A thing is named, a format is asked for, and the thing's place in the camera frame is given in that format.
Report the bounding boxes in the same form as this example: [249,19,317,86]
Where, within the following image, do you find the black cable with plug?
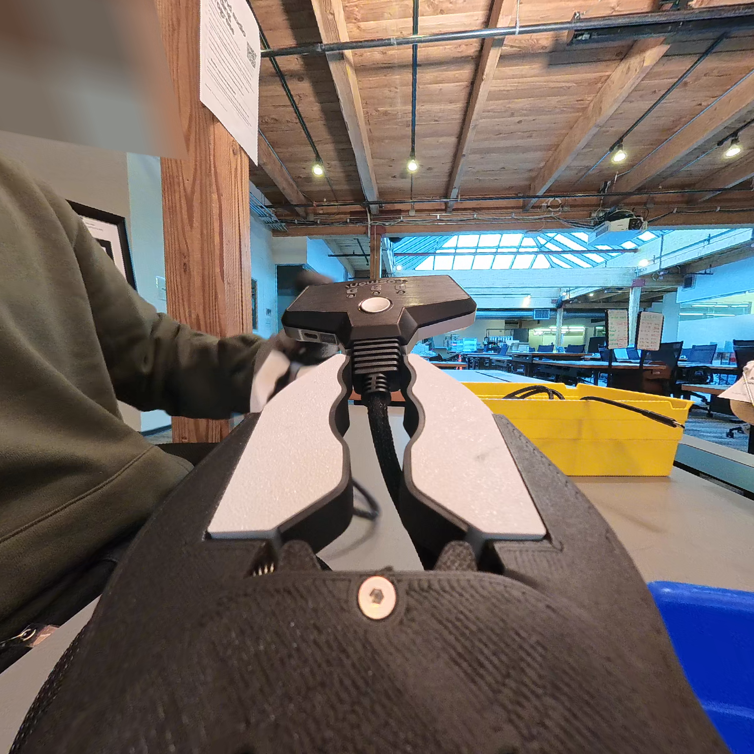
[503,384,686,429]

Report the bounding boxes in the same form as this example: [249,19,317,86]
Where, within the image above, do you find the long grey table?
[673,435,754,496]

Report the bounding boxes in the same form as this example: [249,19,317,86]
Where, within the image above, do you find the metal ceiling pipe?
[259,5,754,58]

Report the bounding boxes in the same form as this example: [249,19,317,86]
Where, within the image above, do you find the black framed picture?
[66,200,137,291]

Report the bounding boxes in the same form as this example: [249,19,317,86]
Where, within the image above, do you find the white printed paper sheet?
[199,0,261,166]

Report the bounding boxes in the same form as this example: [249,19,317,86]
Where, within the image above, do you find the ceiling projector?
[589,209,648,247]

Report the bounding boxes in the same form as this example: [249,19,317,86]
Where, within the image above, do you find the thin black cable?
[352,480,381,521]

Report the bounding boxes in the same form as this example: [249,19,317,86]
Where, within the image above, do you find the wooden post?
[156,0,253,444]

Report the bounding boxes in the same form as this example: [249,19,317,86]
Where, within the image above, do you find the grey desk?
[0,368,754,731]

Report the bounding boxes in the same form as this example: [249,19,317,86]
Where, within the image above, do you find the black braided cable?
[361,377,438,571]

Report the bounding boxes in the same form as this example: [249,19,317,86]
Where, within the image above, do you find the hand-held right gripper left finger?
[206,352,355,555]

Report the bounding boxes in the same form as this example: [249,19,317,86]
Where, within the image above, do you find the blue plastic bin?
[648,580,754,754]

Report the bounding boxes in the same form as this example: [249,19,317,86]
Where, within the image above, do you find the glass skylight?
[393,231,658,272]

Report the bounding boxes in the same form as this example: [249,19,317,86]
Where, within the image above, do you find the person in olive green sweatshirt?
[0,156,195,637]

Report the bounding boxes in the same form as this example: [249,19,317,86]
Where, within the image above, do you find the black office chair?
[641,340,684,397]

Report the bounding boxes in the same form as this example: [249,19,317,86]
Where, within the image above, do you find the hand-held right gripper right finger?
[402,352,549,560]

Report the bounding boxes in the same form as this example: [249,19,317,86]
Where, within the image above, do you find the person's left forearm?
[118,312,279,422]

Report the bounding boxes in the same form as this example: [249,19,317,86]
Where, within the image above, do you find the yellow plastic bin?
[461,382,694,477]

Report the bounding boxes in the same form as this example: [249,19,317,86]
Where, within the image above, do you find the black hub device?
[282,274,477,381]

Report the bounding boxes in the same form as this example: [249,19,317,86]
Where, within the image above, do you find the white paper tag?
[720,361,754,425]

